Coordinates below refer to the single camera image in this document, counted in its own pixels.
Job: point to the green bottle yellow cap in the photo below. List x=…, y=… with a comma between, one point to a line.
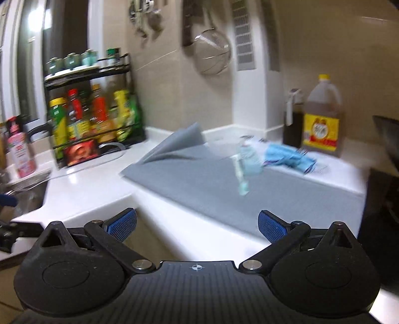
x=59, y=124

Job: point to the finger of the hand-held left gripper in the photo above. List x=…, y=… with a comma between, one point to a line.
x=7, y=201
x=15, y=233

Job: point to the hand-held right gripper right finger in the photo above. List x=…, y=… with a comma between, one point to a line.
x=271, y=226

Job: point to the black wok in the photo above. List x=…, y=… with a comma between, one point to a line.
x=388, y=143

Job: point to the sauce bottle red cap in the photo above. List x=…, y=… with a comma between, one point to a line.
x=74, y=109

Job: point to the hanging metal ladle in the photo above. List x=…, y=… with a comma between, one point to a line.
x=155, y=15

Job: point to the hanging cleaver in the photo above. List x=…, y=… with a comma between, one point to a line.
x=189, y=21

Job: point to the red packet box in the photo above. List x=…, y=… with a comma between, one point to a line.
x=81, y=153

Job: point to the window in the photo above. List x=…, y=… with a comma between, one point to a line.
x=62, y=46

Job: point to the black stove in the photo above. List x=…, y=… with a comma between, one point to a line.
x=380, y=224

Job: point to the dark sauce bottle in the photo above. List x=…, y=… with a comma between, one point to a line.
x=84, y=106

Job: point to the pink dish soap bottle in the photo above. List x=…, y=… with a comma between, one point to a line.
x=21, y=149

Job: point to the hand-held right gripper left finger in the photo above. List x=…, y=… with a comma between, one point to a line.
x=124, y=221

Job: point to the crumpled blue paper wrapper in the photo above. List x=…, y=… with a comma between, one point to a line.
x=286, y=155

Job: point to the hanging metal spatula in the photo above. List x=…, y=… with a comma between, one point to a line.
x=138, y=18

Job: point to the grey white geometric print mat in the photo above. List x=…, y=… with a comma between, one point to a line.
x=193, y=180

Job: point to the steel sink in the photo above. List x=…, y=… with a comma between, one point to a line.
x=25, y=196

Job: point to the cooking wine jug yellow label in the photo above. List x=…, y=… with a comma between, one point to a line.
x=321, y=124

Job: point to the yellow seasoning packet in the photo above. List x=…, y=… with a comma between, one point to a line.
x=121, y=112

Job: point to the green seasoning packet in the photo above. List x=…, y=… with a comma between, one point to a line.
x=135, y=115

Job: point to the metal vent grille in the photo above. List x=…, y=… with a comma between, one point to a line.
x=244, y=34
x=273, y=34

